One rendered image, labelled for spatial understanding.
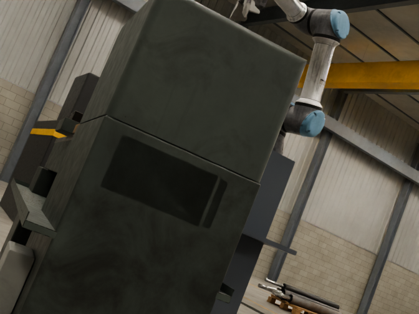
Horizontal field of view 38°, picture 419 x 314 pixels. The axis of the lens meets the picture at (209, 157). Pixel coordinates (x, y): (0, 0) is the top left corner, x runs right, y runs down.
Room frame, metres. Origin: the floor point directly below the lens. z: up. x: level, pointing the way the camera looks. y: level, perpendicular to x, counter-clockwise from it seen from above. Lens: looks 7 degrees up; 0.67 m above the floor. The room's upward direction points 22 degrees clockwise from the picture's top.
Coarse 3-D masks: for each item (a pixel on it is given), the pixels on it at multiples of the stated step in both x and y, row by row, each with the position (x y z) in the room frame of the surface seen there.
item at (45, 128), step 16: (80, 80) 7.47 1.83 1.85; (96, 80) 7.26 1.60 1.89; (80, 96) 7.22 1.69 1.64; (64, 112) 7.61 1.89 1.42; (80, 112) 7.25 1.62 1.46; (32, 128) 8.39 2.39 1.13; (48, 128) 7.25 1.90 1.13; (32, 144) 7.86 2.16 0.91; (48, 144) 6.83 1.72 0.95; (32, 160) 7.35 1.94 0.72; (16, 176) 8.01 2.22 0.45; (32, 176) 6.91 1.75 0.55; (16, 208) 7.04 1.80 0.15
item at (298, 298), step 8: (264, 280) 10.40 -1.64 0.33; (264, 288) 10.33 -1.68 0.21; (272, 288) 10.34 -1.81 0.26; (280, 288) 10.68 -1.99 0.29; (288, 288) 10.56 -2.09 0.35; (296, 288) 10.66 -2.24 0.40; (280, 296) 10.15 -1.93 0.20; (288, 296) 10.23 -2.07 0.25; (296, 296) 10.31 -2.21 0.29; (304, 296) 10.75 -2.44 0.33; (312, 296) 10.83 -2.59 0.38; (296, 304) 10.29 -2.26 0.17; (304, 304) 10.34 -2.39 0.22; (312, 304) 10.43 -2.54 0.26; (320, 304) 10.81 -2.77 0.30; (328, 304) 11.01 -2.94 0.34; (336, 304) 11.12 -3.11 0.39; (320, 312) 10.53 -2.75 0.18; (328, 312) 10.60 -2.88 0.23; (336, 312) 10.71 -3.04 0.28
